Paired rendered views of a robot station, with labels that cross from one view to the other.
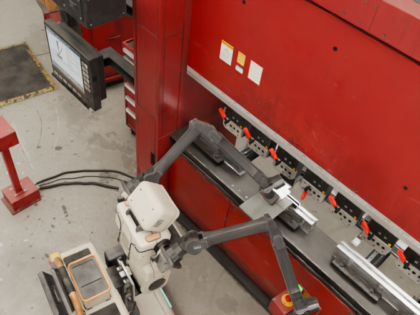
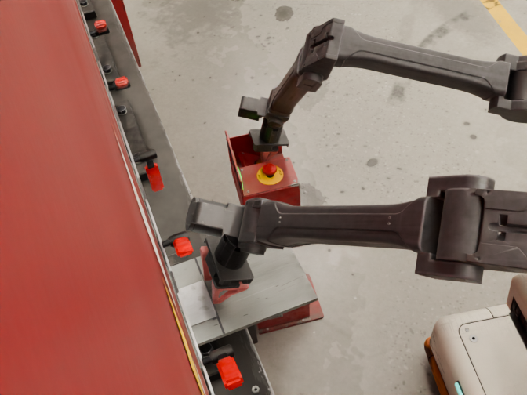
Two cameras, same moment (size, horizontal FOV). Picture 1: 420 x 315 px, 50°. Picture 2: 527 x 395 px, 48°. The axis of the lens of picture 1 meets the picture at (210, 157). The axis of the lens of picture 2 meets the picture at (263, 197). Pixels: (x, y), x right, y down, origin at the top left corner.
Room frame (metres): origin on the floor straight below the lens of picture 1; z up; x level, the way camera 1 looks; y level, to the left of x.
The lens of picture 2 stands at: (2.05, 0.03, 1.95)
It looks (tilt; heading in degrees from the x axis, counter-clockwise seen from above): 50 degrees down; 213
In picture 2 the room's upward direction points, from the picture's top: 6 degrees counter-clockwise
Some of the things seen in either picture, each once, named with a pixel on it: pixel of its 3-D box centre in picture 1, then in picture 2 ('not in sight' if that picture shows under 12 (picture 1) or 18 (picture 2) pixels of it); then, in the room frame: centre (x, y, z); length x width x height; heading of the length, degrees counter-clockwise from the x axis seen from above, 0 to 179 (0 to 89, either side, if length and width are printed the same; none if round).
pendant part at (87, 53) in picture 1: (77, 63); not in sight; (2.05, 0.82, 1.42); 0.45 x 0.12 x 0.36; 50
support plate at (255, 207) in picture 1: (265, 204); (235, 285); (1.58, -0.36, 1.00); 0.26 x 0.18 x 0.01; 139
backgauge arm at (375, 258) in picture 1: (391, 242); not in sight; (1.59, -1.16, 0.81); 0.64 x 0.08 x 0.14; 139
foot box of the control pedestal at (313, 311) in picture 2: not in sight; (284, 295); (1.08, -0.55, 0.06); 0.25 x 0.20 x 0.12; 132
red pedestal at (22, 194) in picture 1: (9, 165); not in sight; (2.03, 1.43, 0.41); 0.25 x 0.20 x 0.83; 139
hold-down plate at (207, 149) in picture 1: (205, 149); not in sight; (2.04, 0.04, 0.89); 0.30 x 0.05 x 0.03; 49
